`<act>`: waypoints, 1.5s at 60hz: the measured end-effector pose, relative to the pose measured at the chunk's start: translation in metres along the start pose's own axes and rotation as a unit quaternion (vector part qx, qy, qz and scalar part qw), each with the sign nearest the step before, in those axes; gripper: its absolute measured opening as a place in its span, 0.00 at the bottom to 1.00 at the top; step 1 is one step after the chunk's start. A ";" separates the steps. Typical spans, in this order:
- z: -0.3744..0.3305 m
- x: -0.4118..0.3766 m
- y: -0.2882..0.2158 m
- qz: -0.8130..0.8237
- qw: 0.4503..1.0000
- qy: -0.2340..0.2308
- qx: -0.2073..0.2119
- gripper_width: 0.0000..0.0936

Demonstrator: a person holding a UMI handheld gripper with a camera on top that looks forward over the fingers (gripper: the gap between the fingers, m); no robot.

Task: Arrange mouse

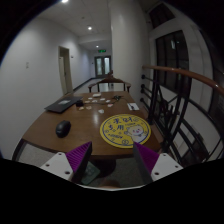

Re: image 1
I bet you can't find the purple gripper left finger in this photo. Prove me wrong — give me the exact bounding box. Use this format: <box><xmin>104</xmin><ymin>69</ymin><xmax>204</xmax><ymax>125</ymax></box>
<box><xmin>66</xmin><ymin>142</ymin><xmax>92</xmax><ymax>183</ymax></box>

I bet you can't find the wooden stair handrail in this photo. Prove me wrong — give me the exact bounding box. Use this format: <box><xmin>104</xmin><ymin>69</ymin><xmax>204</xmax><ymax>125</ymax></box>
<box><xmin>142</xmin><ymin>65</ymin><xmax>224</xmax><ymax>96</ymax></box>

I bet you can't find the white paper card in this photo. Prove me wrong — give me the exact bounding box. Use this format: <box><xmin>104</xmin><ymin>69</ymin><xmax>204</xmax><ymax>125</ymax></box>
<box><xmin>93</xmin><ymin>93</ymin><xmax>101</xmax><ymax>98</ymax></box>

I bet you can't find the white notepad with pen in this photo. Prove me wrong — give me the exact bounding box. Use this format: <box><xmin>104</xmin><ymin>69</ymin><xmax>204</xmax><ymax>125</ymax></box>
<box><xmin>127</xmin><ymin>103</ymin><xmax>140</xmax><ymax>111</ymax></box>

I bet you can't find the black cable bundle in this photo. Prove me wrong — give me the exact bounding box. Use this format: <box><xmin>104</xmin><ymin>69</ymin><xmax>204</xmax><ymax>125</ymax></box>
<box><xmin>111</xmin><ymin>94</ymin><xmax>124</xmax><ymax>102</ymax></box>

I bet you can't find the double glass door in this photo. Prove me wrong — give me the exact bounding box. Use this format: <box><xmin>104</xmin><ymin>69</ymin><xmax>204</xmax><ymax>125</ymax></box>
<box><xmin>95</xmin><ymin>56</ymin><xmax>111</xmax><ymax>77</ymax></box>

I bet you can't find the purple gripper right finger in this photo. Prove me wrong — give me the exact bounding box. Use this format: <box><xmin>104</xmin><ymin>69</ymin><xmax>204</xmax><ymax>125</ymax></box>
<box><xmin>133</xmin><ymin>142</ymin><xmax>159</xmax><ymax>184</ymax></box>

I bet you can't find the dark grey laptop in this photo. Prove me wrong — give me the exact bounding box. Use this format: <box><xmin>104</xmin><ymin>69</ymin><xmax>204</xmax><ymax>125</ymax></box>
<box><xmin>45</xmin><ymin>96</ymin><xmax>82</xmax><ymax>113</ymax></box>

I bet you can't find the round yellow mouse pad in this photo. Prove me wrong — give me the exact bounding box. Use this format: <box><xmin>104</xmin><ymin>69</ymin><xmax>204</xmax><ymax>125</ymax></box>
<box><xmin>100</xmin><ymin>114</ymin><xmax>151</xmax><ymax>149</ymax></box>

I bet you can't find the white side door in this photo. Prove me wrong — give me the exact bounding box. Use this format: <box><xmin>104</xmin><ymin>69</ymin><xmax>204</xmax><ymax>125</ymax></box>
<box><xmin>59</xmin><ymin>46</ymin><xmax>73</xmax><ymax>95</ymax></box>

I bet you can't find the small black box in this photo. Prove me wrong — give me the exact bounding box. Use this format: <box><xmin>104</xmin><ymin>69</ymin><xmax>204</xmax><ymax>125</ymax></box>
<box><xmin>76</xmin><ymin>100</ymin><xmax>84</xmax><ymax>107</ymax></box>

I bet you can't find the black computer mouse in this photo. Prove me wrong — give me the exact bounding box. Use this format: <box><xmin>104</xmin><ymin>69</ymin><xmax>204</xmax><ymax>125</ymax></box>
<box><xmin>55</xmin><ymin>120</ymin><xmax>71</xmax><ymax>138</ymax></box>

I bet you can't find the wooden chair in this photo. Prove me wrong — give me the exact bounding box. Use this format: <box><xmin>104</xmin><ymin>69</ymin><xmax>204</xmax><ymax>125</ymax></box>
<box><xmin>88</xmin><ymin>72</ymin><xmax>131</xmax><ymax>92</ymax></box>

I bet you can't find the green exit sign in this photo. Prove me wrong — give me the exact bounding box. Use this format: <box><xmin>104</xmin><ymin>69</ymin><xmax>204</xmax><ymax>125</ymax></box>
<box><xmin>98</xmin><ymin>49</ymin><xmax>106</xmax><ymax>53</ymax></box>

